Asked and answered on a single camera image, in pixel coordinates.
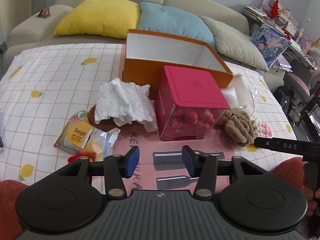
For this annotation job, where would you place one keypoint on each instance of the pink crochet item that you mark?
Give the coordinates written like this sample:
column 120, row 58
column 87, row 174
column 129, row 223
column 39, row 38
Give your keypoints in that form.
column 261, row 129

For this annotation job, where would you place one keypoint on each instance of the orange cardboard box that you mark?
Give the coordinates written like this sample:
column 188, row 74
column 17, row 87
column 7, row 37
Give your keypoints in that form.
column 147, row 52

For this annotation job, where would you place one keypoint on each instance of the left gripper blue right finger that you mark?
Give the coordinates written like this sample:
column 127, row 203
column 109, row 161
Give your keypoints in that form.
column 194, row 162

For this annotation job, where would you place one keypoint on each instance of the blue printed bag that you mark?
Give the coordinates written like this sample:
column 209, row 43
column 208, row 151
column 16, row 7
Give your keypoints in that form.
column 270, row 43

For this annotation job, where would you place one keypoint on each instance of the clear plastic bag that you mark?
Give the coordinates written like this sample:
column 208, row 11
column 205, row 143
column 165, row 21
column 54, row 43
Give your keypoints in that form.
column 260, row 102

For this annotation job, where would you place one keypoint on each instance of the red lidded plastic container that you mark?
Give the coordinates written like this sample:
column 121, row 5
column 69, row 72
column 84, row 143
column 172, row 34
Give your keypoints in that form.
column 188, row 104

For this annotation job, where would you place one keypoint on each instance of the brown knitted plush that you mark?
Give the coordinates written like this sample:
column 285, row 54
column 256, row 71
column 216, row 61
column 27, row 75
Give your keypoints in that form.
column 239, row 126

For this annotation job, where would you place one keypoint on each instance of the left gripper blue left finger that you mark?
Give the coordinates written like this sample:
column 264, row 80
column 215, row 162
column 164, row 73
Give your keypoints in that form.
column 117, row 165

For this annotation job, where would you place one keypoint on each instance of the dark backpack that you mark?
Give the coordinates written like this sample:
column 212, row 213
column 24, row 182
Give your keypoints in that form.
column 292, row 111

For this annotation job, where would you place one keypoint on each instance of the Deeyeo snack packet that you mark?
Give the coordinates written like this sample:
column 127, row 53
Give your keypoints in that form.
column 74, row 136

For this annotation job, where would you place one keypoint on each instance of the beige sofa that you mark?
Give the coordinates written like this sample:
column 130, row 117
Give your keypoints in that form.
column 34, row 32

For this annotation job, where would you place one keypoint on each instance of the lemon checked tablecloth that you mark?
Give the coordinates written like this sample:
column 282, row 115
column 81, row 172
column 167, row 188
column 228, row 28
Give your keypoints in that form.
column 42, row 89

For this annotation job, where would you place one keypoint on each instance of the cream fleece cloth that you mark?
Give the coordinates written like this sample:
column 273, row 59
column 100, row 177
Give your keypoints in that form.
column 238, row 95

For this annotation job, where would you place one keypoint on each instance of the silver foil packet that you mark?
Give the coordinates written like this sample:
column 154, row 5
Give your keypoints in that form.
column 100, row 143

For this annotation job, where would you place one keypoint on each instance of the stack of books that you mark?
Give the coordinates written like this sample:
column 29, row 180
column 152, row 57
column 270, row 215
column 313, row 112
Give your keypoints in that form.
column 254, row 13

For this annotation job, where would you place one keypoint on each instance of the yellow cushion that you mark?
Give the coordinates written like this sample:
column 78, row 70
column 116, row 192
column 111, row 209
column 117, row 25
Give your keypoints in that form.
column 108, row 18

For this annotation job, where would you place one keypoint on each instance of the white cloth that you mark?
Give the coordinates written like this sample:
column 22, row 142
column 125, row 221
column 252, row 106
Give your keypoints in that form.
column 123, row 103

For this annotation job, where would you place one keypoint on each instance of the orange sleeve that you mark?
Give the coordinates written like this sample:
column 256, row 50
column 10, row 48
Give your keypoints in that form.
column 9, row 224

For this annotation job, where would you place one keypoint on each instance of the small brown card stand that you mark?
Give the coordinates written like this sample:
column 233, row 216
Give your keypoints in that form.
column 44, row 13

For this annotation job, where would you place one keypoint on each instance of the striped grey cushion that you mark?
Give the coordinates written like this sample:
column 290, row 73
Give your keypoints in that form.
column 137, row 1

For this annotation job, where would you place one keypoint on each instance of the pink printed mat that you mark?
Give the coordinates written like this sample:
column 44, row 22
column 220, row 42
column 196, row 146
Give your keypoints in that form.
column 160, row 165

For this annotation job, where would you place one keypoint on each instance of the blue cushion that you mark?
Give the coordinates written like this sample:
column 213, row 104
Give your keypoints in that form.
column 175, row 23

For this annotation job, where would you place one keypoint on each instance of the grey-beige cushion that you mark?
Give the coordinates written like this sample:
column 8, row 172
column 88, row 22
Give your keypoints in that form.
column 235, row 45

